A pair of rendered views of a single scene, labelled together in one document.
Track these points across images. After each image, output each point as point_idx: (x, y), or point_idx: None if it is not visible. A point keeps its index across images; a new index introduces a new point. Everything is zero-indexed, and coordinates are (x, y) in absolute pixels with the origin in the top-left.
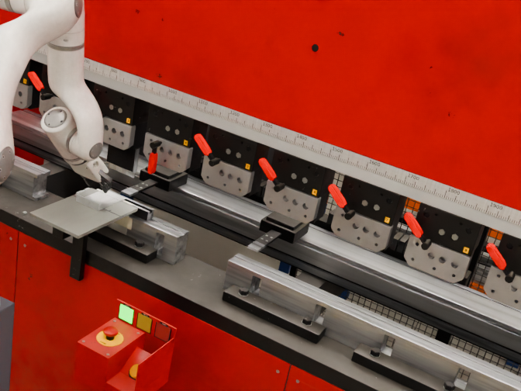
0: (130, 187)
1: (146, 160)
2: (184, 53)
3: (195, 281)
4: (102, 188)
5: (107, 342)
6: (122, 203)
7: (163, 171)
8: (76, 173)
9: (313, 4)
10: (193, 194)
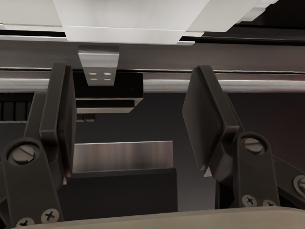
0: (114, 67)
1: (175, 90)
2: None
3: None
4: (43, 113)
5: None
6: (37, 16)
7: (93, 110)
8: (302, 22)
9: None
10: (18, 79)
